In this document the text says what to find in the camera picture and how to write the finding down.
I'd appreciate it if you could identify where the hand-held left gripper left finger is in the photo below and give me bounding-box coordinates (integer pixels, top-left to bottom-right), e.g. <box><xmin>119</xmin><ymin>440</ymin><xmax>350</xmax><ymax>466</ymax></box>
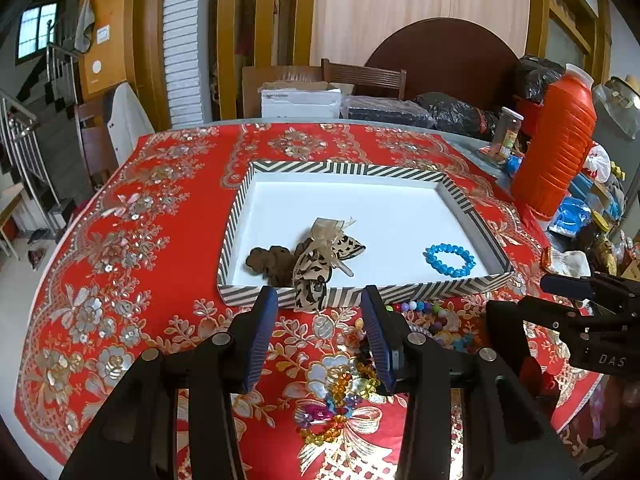
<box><xmin>60</xmin><ymin>285</ymin><xmax>279</xmax><ymax>480</ymax></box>

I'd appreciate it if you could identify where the small white table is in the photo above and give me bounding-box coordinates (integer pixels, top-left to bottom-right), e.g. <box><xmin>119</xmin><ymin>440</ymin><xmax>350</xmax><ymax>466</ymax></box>
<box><xmin>0</xmin><ymin>182</ymin><xmax>26</xmax><ymax>261</ymax></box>

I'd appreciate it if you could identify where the red crate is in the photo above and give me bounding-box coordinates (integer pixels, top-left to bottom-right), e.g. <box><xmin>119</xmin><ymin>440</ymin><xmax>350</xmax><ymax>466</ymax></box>
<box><xmin>515</xmin><ymin>97</ymin><xmax>546</xmax><ymax>133</ymax></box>

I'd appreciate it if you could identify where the blue plastic bag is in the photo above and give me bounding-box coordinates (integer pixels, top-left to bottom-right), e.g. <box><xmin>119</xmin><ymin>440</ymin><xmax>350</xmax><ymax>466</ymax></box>
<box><xmin>550</xmin><ymin>195</ymin><xmax>593</xmax><ymax>236</ymax></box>

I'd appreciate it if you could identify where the glass jar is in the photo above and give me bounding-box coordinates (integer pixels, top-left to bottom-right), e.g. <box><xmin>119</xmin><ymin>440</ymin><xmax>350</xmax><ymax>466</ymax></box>
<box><xmin>490</xmin><ymin>107</ymin><xmax>524</xmax><ymax>161</ymax></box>

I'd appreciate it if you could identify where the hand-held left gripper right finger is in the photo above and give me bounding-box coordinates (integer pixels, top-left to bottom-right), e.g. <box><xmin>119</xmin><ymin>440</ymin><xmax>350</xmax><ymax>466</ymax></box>
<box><xmin>360</xmin><ymin>285</ymin><xmax>583</xmax><ymax>480</ymax></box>

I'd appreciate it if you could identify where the orange plastic jug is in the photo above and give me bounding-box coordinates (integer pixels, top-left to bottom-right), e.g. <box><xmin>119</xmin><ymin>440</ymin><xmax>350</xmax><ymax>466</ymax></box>
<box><xmin>510</xmin><ymin>63</ymin><xmax>598</xmax><ymax>216</ymax></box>

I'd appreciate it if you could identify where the white jacket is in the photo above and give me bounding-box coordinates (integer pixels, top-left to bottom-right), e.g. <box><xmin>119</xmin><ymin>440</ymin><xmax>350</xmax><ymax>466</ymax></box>
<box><xmin>102</xmin><ymin>82</ymin><xmax>156</xmax><ymax>166</ymax></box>

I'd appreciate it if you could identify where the wooden slatted chair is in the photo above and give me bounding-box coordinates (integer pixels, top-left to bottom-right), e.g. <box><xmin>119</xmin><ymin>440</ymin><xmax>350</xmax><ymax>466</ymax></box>
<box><xmin>320</xmin><ymin>58</ymin><xmax>407</xmax><ymax>101</ymax></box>

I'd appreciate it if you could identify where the blue bead bracelet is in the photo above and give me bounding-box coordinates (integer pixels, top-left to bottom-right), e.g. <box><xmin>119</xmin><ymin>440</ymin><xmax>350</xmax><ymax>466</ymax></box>
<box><xmin>425</xmin><ymin>243</ymin><xmax>477</xmax><ymax>279</ymax></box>

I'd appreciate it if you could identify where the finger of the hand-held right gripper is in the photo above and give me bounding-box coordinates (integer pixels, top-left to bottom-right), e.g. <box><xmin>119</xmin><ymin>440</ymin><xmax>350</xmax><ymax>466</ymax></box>
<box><xmin>539</xmin><ymin>272</ymin><xmax>640</xmax><ymax>313</ymax></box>
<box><xmin>485</xmin><ymin>299</ymin><xmax>591</xmax><ymax>358</ymax></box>

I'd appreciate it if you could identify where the red floral tablecloth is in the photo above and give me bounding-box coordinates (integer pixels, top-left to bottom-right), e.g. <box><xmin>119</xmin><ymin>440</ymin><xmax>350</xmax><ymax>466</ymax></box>
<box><xmin>14</xmin><ymin>122</ymin><xmax>606</xmax><ymax>480</ymax></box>

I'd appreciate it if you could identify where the black plastic bag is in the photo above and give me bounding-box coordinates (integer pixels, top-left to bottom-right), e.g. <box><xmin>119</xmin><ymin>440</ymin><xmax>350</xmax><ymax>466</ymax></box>
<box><xmin>415</xmin><ymin>91</ymin><xmax>501</xmax><ymax>141</ymax></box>
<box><xmin>515</xmin><ymin>55</ymin><xmax>566</xmax><ymax>103</ymax></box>

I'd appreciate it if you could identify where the striped cardboard tray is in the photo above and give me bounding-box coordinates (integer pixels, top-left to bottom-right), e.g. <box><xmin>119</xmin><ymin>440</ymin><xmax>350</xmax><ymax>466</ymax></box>
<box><xmin>216</xmin><ymin>160</ymin><xmax>516</xmax><ymax>308</ymax></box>

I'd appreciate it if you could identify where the clear plastic bag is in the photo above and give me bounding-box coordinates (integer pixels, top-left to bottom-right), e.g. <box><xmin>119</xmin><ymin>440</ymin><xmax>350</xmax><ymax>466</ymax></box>
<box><xmin>592</xmin><ymin>76</ymin><xmax>640</xmax><ymax>141</ymax></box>

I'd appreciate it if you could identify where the window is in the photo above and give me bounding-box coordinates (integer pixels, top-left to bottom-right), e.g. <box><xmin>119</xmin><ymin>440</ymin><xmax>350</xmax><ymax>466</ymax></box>
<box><xmin>15</xmin><ymin>2</ymin><xmax>60</xmax><ymax>61</ymax></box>

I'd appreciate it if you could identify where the dark wooden chair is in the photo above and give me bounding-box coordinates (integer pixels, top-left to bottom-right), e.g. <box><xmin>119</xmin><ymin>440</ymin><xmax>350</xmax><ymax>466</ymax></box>
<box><xmin>75</xmin><ymin>100</ymin><xmax>121</xmax><ymax>181</ymax></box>

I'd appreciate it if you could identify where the brown scrunchie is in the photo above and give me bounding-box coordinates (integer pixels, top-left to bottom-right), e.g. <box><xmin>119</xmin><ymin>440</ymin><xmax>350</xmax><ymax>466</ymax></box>
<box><xmin>246</xmin><ymin>245</ymin><xmax>301</xmax><ymax>288</ymax></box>

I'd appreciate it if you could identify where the flat black wrapped package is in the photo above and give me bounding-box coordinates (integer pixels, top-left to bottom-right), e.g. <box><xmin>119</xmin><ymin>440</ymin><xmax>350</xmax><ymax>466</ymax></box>
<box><xmin>342</xmin><ymin>94</ymin><xmax>436</xmax><ymax>128</ymax></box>

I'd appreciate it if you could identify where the multicolour round bead bracelet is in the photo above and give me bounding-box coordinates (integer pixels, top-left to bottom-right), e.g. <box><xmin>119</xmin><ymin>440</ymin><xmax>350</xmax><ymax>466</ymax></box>
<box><xmin>385</xmin><ymin>300</ymin><xmax>483</xmax><ymax>353</ymax></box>

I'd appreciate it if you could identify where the leopard print hair bow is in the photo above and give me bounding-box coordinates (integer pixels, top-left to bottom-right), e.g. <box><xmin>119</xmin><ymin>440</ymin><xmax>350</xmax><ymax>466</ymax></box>
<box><xmin>291</xmin><ymin>216</ymin><xmax>367</xmax><ymax>311</ymax></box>

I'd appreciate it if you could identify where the white ribbed column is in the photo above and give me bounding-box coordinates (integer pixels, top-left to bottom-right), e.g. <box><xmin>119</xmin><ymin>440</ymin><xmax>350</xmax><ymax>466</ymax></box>
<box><xmin>162</xmin><ymin>0</ymin><xmax>206</xmax><ymax>128</ymax></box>

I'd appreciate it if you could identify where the metal stair railing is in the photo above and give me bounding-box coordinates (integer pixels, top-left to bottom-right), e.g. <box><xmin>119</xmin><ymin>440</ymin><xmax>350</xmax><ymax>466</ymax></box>
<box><xmin>0</xmin><ymin>42</ymin><xmax>81</xmax><ymax>241</ymax></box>

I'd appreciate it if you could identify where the grey hanging cloth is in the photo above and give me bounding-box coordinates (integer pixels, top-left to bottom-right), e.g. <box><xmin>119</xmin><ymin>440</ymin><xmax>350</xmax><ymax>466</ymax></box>
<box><xmin>75</xmin><ymin>0</ymin><xmax>96</xmax><ymax>53</ymax></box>

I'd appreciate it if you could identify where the white cardboard box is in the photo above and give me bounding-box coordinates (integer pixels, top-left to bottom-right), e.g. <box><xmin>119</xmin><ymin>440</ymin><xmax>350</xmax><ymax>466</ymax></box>
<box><xmin>259</xmin><ymin>81</ymin><xmax>343</xmax><ymax>120</ymax></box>

